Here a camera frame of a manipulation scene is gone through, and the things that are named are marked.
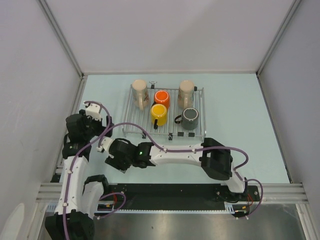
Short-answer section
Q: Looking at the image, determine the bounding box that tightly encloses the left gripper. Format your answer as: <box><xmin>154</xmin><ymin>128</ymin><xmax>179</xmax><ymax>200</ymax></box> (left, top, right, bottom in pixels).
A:
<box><xmin>79</xmin><ymin>109</ymin><xmax>114</xmax><ymax>140</ymax></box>

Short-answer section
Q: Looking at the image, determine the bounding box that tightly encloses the yellow mug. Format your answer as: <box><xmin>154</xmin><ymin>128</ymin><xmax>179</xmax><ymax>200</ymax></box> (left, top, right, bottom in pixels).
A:
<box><xmin>150</xmin><ymin>103</ymin><xmax>168</xmax><ymax>130</ymax></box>

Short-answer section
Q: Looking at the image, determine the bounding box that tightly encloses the beige floral mug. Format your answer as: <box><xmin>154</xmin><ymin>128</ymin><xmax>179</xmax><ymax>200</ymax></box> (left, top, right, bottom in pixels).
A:
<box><xmin>131</xmin><ymin>79</ymin><xmax>150</xmax><ymax>111</ymax></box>

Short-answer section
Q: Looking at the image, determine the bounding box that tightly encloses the orange mug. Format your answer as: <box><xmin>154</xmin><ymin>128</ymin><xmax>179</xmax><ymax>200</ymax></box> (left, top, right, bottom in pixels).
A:
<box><xmin>153</xmin><ymin>90</ymin><xmax>170</xmax><ymax>109</ymax></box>

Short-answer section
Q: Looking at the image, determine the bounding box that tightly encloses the dark grey mug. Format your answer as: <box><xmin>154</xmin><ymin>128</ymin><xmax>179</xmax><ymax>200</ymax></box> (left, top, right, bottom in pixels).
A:
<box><xmin>174</xmin><ymin>107</ymin><xmax>200</xmax><ymax>131</ymax></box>

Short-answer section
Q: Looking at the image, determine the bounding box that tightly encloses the beige patterned mug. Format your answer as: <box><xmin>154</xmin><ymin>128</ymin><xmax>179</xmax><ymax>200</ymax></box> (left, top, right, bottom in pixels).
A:
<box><xmin>177</xmin><ymin>80</ymin><xmax>195</xmax><ymax>109</ymax></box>

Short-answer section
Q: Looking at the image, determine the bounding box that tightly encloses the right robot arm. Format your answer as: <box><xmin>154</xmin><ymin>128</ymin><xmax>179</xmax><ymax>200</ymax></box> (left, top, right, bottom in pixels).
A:
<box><xmin>100</xmin><ymin>137</ymin><xmax>249</xmax><ymax>201</ymax></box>

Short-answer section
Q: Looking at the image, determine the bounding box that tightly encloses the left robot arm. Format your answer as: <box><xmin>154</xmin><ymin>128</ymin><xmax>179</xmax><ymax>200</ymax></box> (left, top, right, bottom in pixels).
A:
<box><xmin>45</xmin><ymin>104</ymin><xmax>111</xmax><ymax>240</ymax></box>

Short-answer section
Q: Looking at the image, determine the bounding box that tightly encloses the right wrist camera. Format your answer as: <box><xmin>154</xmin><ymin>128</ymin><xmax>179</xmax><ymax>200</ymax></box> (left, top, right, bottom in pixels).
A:
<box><xmin>96</xmin><ymin>136</ymin><xmax>114</xmax><ymax>153</ymax></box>

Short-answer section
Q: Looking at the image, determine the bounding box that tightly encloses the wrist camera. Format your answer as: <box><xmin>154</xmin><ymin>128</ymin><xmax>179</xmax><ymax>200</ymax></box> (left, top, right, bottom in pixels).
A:
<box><xmin>83</xmin><ymin>102</ymin><xmax>103</xmax><ymax>122</ymax></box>
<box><xmin>96</xmin><ymin>136</ymin><xmax>114</xmax><ymax>153</ymax></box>

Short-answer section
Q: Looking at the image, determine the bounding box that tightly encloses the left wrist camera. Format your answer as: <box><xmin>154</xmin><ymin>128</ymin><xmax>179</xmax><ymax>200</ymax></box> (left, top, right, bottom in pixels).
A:
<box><xmin>83</xmin><ymin>102</ymin><xmax>103</xmax><ymax>122</ymax></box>

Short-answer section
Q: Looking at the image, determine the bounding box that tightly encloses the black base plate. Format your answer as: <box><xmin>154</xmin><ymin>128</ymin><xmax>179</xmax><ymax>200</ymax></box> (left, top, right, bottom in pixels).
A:
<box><xmin>94</xmin><ymin>183</ymin><xmax>261</xmax><ymax>219</ymax></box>

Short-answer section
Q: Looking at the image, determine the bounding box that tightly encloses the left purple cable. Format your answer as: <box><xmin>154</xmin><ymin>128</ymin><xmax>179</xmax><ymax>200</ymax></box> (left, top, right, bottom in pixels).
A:
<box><xmin>62</xmin><ymin>100</ymin><xmax>113</xmax><ymax>240</ymax></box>

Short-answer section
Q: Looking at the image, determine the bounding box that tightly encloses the metal wire dish rack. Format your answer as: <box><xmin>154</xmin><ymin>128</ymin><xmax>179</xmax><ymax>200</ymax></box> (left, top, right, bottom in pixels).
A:
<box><xmin>123</xmin><ymin>81</ymin><xmax>207</xmax><ymax>141</ymax></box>

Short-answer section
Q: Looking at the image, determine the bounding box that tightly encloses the slotted cable duct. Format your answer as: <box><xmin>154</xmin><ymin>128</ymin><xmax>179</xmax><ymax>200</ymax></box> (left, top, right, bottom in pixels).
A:
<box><xmin>45</xmin><ymin>203</ymin><xmax>239</xmax><ymax>215</ymax></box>

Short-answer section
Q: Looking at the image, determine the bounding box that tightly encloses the aluminium frame rail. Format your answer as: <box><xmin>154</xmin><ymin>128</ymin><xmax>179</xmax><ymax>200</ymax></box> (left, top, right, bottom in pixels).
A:
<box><xmin>35</xmin><ymin>182</ymin><xmax>308</xmax><ymax>204</ymax></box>

